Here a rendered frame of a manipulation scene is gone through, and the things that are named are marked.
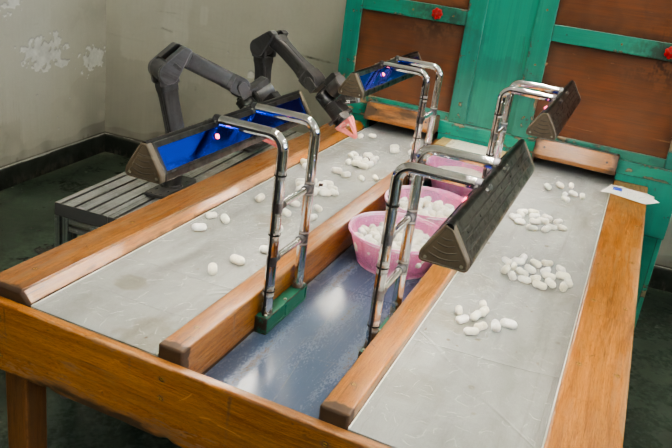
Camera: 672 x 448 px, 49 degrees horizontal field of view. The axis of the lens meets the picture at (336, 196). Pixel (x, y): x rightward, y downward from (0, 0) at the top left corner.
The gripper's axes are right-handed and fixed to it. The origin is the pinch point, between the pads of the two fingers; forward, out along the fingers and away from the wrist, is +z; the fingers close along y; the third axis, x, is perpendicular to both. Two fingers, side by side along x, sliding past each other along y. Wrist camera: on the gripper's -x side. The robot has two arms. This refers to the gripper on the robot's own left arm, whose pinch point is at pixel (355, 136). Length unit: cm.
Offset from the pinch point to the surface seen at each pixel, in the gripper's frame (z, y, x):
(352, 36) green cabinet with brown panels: -35, 41, -7
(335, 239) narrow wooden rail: 24, -72, -11
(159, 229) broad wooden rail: -5, -97, 12
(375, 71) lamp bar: -9.4, -21.4, -29.1
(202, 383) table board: 29, -142, -14
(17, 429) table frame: 14, -137, 44
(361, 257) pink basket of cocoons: 32, -70, -13
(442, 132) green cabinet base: 17.5, 40.8, -12.1
